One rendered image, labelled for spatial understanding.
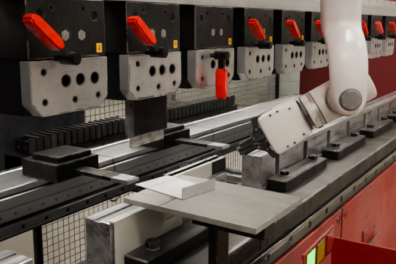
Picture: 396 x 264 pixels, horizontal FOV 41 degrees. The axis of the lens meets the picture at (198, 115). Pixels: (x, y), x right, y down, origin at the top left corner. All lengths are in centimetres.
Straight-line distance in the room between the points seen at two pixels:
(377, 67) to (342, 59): 190
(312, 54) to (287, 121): 42
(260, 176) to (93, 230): 57
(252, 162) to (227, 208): 50
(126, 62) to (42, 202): 41
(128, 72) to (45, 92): 18
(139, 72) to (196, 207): 25
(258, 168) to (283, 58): 29
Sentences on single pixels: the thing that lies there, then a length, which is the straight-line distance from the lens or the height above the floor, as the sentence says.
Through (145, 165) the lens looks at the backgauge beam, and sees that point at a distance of 141.
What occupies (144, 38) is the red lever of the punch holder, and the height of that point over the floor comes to 128.
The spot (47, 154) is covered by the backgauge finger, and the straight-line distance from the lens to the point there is 116.
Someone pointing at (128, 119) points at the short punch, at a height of 113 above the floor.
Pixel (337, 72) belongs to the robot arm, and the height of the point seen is 120.
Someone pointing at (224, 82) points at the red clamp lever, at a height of 119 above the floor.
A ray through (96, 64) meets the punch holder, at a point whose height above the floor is 124.
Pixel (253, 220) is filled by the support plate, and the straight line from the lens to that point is 85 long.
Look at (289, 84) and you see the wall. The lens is 848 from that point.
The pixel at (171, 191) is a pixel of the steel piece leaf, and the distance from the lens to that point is 98.
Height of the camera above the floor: 130
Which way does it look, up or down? 10 degrees down
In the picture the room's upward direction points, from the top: straight up
